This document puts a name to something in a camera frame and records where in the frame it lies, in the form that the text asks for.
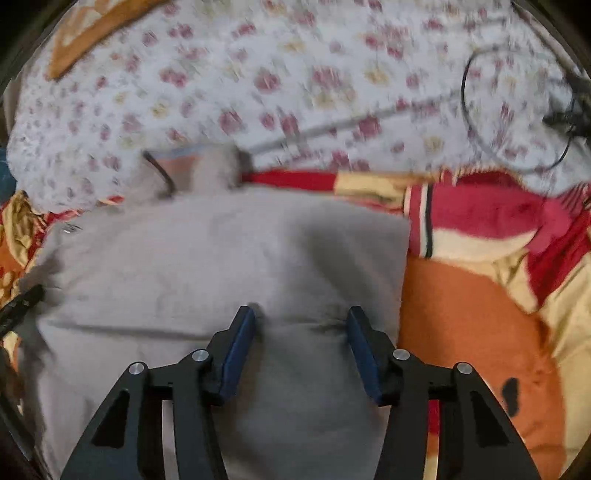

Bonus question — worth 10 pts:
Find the black tripod with cable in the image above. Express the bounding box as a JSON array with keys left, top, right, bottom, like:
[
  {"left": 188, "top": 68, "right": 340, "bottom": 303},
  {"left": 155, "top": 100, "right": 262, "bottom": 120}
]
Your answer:
[{"left": 462, "top": 44, "right": 578, "bottom": 174}]

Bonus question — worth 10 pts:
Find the orange checkered plush mat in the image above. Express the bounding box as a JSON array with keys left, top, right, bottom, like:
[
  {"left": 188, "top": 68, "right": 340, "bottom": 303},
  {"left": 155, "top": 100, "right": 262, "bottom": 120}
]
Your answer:
[{"left": 46, "top": 0, "right": 171, "bottom": 81}]

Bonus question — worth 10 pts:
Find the small black tripod stand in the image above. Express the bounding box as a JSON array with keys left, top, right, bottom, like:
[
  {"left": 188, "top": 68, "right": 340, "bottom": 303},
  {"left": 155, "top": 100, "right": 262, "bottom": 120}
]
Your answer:
[{"left": 542, "top": 69, "right": 591, "bottom": 139}]

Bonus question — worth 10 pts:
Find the grey garment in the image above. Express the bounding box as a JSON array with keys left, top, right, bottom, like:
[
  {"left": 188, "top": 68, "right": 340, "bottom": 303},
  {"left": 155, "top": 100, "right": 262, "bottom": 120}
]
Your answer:
[{"left": 18, "top": 143, "right": 411, "bottom": 480}]

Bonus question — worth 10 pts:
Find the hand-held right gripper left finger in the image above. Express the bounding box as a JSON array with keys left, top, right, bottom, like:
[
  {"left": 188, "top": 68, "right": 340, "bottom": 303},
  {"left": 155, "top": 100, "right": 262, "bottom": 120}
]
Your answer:
[{"left": 60, "top": 305, "right": 257, "bottom": 480}]

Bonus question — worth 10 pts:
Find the blue plastic bag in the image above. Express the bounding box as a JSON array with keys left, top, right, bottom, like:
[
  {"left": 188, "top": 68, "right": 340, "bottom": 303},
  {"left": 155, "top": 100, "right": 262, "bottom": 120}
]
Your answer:
[{"left": 0, "top": 148, "right": 21, "bottom": 197}]

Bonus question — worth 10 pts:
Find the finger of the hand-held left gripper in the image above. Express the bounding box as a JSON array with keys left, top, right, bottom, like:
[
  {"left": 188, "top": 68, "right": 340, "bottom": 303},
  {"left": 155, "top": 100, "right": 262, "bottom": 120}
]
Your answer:
[{"left": 0, "top": 284, "right": 45, "bottom": 337}]

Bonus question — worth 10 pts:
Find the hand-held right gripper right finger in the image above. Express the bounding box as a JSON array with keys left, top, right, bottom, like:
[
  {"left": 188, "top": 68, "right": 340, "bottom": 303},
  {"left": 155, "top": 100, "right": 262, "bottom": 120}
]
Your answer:
[{"left": 346, "top": 305, "right": 542, "bottom": 480}]

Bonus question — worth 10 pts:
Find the orange red printed bed sheet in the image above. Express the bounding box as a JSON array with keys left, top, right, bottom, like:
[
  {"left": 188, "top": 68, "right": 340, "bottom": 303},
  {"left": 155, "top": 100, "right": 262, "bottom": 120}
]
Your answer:
[{"left": 0, "top": 168, "right": 591, "bottom": 480}]

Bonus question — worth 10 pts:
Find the white floral quilt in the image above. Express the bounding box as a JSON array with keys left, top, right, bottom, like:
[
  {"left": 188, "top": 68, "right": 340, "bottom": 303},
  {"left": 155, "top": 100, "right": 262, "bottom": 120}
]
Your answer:
[{"left": 7, "top": 0, "right": 591, "bottom": 213}]

